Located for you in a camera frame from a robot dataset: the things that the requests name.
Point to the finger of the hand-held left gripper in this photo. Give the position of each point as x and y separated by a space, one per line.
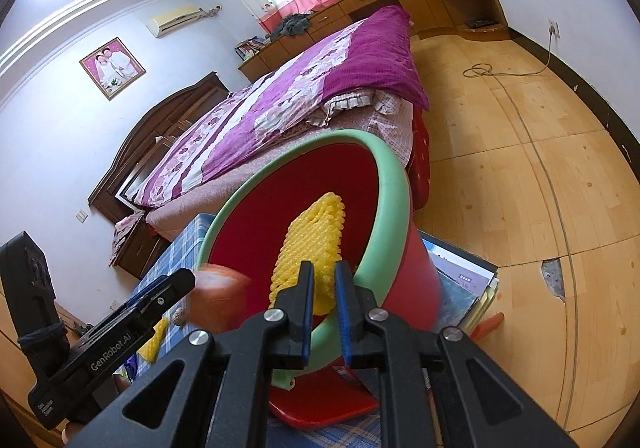
160 300

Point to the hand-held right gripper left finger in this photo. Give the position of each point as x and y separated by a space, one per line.
307 318

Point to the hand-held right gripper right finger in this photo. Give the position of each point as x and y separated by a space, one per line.
342 313

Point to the purple plastic bag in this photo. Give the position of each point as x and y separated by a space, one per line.
131 366

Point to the orange cardboard box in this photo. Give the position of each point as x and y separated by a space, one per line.
220 295

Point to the yellow foam net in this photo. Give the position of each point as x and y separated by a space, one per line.
310 238

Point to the red bucket with green rim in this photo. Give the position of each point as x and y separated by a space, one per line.
350 177

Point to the dark wooden nightstand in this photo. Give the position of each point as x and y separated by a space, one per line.
147 250

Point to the pink floral clothes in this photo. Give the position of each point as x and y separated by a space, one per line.
125 228

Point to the wooden wardrobe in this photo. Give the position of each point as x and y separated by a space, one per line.
15 378

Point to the bed with pink sheet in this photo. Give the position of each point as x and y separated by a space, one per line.
200 208

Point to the stack of books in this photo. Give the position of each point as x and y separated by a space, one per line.
460 278

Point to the orange plastic piece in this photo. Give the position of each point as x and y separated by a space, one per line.
491 323

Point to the dark wooden headboard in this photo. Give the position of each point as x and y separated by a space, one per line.
150 127

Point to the bed with purple quilt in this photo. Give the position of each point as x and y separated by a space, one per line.
300 92

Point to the framed wedding photo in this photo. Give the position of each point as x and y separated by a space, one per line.
112 67

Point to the row of books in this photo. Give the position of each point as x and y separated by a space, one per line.
250 47

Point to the grey clothes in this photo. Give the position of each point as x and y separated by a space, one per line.
292 25

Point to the black flat device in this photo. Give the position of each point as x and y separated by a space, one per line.
480 22

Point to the white wall switch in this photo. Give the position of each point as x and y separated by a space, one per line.
81 216

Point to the wall air conditioner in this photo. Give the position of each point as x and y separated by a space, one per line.
175 20

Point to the white wall socket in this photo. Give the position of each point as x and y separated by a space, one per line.
554 29

